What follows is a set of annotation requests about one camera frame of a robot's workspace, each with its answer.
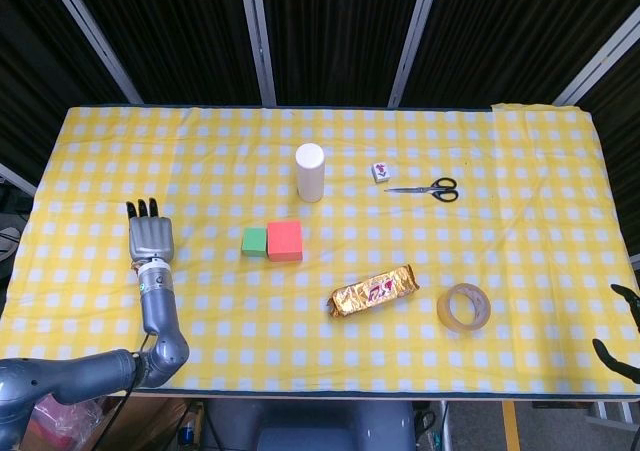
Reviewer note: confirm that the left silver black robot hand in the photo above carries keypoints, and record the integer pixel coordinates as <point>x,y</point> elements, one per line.
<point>150,236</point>

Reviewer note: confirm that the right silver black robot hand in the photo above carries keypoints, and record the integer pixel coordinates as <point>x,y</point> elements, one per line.
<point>631,301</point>

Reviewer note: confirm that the green cube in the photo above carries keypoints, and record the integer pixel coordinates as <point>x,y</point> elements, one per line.
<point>254,242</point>

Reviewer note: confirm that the large red cube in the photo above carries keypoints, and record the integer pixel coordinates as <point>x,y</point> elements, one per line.
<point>285,241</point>

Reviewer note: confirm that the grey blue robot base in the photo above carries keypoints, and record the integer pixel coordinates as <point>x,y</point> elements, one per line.
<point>310,426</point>

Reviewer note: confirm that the white cylindrical bottle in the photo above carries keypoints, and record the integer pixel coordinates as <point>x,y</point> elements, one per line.
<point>310,173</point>

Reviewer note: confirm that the clear packing tape roll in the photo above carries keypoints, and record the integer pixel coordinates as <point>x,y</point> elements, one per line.
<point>442,313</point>

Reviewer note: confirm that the brown cardboard box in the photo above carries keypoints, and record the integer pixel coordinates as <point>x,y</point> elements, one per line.
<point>145,426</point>

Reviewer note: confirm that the small blue bottle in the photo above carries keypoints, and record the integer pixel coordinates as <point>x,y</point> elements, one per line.
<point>187,431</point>

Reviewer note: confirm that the yellow white checkered tablecloth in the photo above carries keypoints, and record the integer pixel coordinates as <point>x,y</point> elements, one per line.
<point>320,351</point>

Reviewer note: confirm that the pink plastic bag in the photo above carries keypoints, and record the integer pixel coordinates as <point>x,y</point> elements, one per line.
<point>60,421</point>

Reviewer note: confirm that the gold foil biscuit packet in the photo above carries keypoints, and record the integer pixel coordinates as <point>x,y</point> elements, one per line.
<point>372,292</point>

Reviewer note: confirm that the white mahjong tile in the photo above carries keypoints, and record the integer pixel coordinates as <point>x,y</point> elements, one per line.
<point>381,172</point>

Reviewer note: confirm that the short aluminium frame bar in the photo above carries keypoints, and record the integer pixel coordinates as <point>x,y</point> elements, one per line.
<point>17,178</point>

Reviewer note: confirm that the aluminium frame post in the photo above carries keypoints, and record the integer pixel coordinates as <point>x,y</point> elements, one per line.
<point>90,33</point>
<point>257,36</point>
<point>600,58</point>
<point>415,36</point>

